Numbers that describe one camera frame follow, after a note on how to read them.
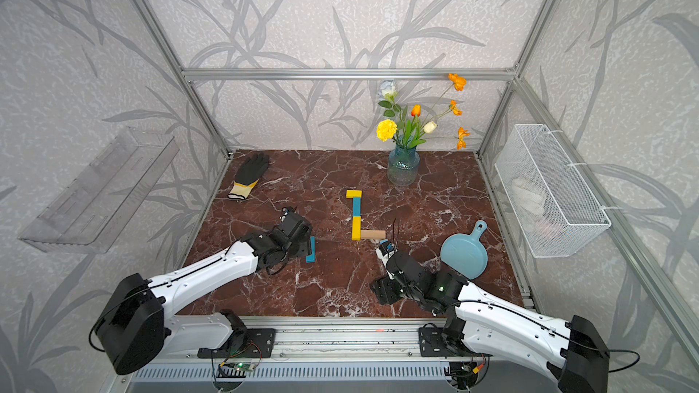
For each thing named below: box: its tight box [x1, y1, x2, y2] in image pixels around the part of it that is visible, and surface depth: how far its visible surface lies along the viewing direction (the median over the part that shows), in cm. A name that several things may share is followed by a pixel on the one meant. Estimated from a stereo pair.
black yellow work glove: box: [227, 152, 270, 201], surface depth 114 cm
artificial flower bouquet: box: [375, 73, 471, 151], surface depth 97 cm
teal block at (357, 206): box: [352, 196, 362, 218], surface depth 104 cm
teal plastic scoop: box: [440, 219, 489, 280], surface depth 93 cm
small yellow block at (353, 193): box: [345, 189, 363, 199], surface depth 107 cm
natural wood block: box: [360, 230, 386, 240], surface depth 96 cm
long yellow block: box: [351, 216, 362, 242], surface depth 98 cm
